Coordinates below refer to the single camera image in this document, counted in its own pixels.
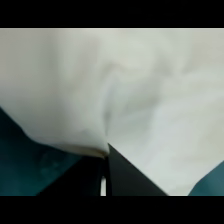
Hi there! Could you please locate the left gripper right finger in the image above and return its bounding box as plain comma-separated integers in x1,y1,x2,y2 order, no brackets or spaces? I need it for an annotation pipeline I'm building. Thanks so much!
106,143,169,197

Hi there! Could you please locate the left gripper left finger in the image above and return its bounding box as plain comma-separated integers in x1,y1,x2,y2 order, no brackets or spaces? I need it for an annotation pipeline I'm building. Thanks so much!
35,154,103,197

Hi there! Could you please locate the white shirt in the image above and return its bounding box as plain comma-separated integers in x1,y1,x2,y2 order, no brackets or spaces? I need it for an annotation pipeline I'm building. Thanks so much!
0,28,224,197

